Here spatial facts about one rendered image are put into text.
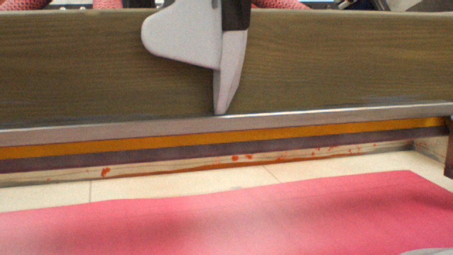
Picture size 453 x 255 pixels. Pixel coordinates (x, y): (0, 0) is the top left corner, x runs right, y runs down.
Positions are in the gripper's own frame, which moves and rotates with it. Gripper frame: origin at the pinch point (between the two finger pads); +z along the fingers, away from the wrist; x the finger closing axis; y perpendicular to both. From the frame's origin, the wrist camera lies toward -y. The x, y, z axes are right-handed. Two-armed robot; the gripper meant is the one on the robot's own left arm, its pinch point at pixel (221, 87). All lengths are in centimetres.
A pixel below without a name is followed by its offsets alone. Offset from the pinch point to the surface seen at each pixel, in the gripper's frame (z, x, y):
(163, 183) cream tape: 9.8, -8.3, 3.1
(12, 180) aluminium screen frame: 9.1, -10.5, 16.2
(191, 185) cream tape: 9.8, -7.0, 0.8
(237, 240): 9.8, 3.1, -0.3
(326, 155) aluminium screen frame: 9.4, -10.5, -14.3
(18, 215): 9.8, -4.3, 14.8
